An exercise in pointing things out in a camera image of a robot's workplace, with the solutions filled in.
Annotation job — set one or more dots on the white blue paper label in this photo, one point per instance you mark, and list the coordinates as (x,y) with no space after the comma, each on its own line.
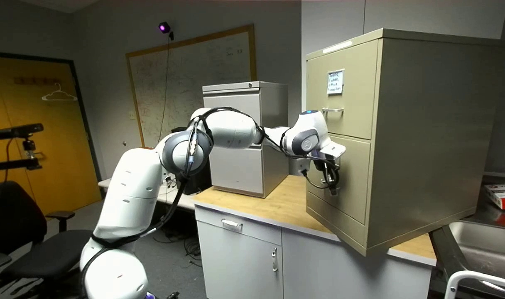
(336,82)

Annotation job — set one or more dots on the beige drawer with paper label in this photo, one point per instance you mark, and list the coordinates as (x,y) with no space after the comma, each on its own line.
(358,105)

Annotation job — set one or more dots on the black office chair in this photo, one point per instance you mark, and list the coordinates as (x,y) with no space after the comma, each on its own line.
(21,221)

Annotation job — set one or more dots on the beige drawer with label holder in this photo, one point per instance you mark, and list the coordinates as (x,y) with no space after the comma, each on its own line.
(355,183)

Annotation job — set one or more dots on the grey filing cabinet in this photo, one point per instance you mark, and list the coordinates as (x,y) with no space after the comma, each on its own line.
(247,166)

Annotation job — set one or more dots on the white clothes hanger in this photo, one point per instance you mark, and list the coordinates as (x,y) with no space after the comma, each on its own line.
(59,97)

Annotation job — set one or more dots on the yellow door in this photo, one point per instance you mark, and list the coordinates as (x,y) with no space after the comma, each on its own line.
(59,160)

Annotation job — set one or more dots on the white metal rail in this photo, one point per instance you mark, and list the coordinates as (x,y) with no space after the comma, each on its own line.
(486,278)

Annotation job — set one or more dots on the beige filing cabinet body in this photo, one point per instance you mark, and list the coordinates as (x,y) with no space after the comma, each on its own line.
(429,143)

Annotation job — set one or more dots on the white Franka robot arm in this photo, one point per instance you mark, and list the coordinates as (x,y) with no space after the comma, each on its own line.
(130,193)

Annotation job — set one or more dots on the red white box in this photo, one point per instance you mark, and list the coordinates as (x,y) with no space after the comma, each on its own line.
(504,196)

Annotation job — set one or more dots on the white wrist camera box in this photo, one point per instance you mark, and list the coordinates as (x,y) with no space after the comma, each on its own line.
(333,148)

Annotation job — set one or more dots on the black camera stand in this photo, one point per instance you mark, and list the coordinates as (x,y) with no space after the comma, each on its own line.
(21,163)

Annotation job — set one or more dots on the wood framed whiteboard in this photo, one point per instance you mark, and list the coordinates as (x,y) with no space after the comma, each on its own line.
(209,72)

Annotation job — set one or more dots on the grey counter drawer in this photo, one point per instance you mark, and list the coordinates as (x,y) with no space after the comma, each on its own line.
(258,228)

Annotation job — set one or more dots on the stainless steel sink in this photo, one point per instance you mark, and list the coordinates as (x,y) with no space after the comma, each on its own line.
(486,250)

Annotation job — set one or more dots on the grey counter cabinet door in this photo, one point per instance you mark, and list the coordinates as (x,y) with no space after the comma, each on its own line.
(237,266)

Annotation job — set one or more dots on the black stereo camera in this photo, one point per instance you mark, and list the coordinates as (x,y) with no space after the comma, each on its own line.
(21,130)

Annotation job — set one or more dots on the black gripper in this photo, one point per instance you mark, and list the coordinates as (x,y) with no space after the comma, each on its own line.
(330,166)

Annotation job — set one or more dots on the grey counter cabinet wooden top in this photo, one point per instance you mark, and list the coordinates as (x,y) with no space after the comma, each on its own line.
(320,266)

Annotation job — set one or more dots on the camera with purple light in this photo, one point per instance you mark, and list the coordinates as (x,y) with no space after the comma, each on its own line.
(165,27)

